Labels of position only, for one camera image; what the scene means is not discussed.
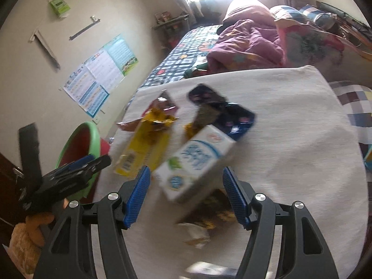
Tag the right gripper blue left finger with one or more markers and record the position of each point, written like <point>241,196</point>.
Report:
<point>138,190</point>

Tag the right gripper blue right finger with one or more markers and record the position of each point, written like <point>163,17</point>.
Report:
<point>237,198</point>

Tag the yellow snack wrapper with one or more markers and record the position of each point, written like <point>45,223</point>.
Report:
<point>147,145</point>

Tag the red bin with green rim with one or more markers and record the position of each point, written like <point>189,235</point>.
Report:
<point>85,140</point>

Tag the white blue milk carton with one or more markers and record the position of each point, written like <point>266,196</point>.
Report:
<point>184,171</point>

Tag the dark blue floral wrapper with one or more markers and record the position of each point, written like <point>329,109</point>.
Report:
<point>213,109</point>

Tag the dark brown snack packet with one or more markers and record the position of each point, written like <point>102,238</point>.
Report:
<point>211,212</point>

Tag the yellow plush toy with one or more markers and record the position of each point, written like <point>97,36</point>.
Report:
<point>27,242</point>

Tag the grey cloth mat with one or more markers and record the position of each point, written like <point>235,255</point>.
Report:
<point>301,147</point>

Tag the blue white crumpled wrapper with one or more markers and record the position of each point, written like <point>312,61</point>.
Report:
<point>202,269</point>

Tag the silver pink foil wrapper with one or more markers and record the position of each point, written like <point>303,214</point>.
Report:
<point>161,106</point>

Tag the blue checked bed sheet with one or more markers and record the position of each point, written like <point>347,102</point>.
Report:
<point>191,51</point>

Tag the plaid blanket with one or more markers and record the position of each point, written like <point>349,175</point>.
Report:
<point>356,102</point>

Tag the purple quilt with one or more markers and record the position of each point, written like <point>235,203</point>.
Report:
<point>247,39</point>

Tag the small shelf with items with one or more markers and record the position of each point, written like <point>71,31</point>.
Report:
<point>170,29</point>

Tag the floral pink pillow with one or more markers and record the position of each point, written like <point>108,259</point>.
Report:
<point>304,43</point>

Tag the educational wall posters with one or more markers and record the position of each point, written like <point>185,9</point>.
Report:
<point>91,84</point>

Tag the metal wall bracket left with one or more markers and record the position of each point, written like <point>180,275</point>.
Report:
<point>37,37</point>

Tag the metal wall bracket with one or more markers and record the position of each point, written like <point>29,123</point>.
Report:
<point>94,21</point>
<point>37,37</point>

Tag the metal wall bracket right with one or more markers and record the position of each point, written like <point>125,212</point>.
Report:
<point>94,21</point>

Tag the green wall box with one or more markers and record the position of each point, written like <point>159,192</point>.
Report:
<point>60,8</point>

